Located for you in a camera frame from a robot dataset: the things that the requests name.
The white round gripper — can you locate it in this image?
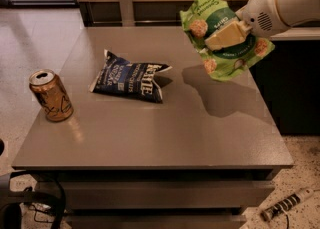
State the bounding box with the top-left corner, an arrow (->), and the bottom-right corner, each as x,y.
205,0 -> 290,51

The orange soda can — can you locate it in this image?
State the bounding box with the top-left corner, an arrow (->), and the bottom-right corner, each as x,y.
29,69 -> 73,122

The white power strip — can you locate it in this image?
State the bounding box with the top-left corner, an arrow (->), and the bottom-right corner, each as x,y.
261,188 -> 314,222

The grey drawer cabinet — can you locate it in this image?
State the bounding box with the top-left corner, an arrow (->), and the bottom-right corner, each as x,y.
34,169 -> 281,229

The blue Kettle chip bag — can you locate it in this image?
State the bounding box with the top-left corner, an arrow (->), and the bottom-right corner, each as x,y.
89,50 -> 171,103

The left metal bracket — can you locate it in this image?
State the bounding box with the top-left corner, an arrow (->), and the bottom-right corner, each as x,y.
118,0 -> 135,27

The green rice chip bag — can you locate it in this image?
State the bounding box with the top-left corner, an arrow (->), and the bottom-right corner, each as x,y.
180,0 -> 275,81

